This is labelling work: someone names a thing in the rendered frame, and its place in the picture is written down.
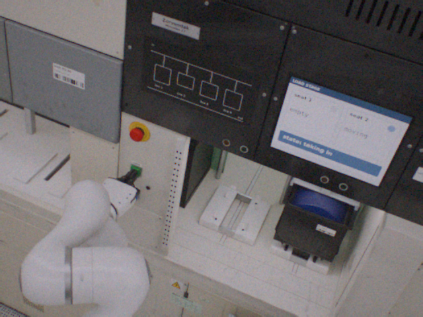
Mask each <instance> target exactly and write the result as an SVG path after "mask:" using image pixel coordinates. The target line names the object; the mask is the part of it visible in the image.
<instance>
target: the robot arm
mask: <svg viewBox="0 0 423 317"><path fill-rule="evenodd" d="M136 179H137V170H134V169H131V170H130V171H128V173H127V174H126V175H125V176H122V177H121V178H111V177H108V178H107V179H106V180H105V181H104V182H103V183H102V184H100V183H98V182H97V181H95V180H81V181H79V182H78V183H76V184H74V185H73V186H72V187H71V188H70V189H69V191H68V193H67V195H66V197H65V202H64V210H63V216H62V218H61V220H60V222H59V223H58V225H57V226H56V227H55V228H54V229H53V230H52V231H51V232H50V233H49V234H47V236H46V237H44V238H43V239H41V241H39V242H38V243H37V244H36V245H35V247H33V248H32V249H31V251H29V253H28V254H27V255H26V257H25V259H24V261H23V262H22V264H21V266H20V271H19V287H20V291H21V292H22V293H23V295H24V296H25V297H26V298H27V299H28V300H29V301H30V302H33V303H34V304H39V305H44V306H58V305H70V304H90V303H96V304H95V305H94V306H93V307H92V308H91V309H90V310H89V311H88V312H86V313H84V314H83V315H82V316H80V317H132V316H133V315H134V314H135V313H136V312H137V311H138V310H139V309H140V307H141V306H142V304H143V303H144V301H145V300H146V296H147V294H148V292H149V288H150V283H151V273H150V269H149V264H148V262H147V260H146V259H145V257H144V256H143V254H142V253H141V252H139V251H137V250H135V249H133V248H128V247H127V243H128V239H127V236H126V233H125V231H124V230H123V228H122V227H121V226H119V225H118V223H117V222H116V221H115V220H116V219H118V218H119V217H121V216H122V215H123V214H125V212H126V211H127V210H128V209H129V208H131V207H132V205H133V204H134V203H135V201H136V198H135V197H137V196H138V195H139V194H140V189H138V188H136V187H135V185H134V182H135V180H136Z"/></svg>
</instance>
